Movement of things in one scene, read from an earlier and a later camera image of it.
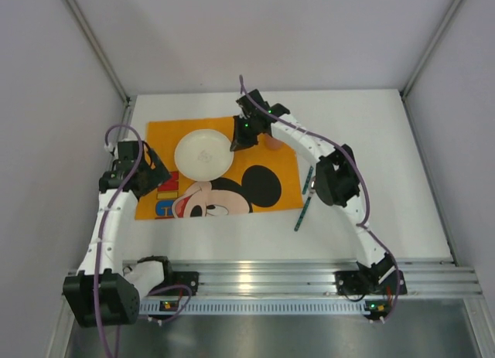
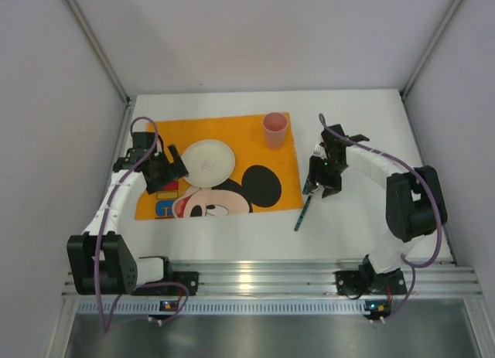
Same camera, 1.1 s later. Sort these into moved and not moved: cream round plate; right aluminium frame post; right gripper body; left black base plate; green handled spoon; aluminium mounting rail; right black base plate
Moved: cream round plate; right gripper body
Not moved: aluminium mounting rail; left black base plate; right aluminium frame post; right black base plate; green handled spoon
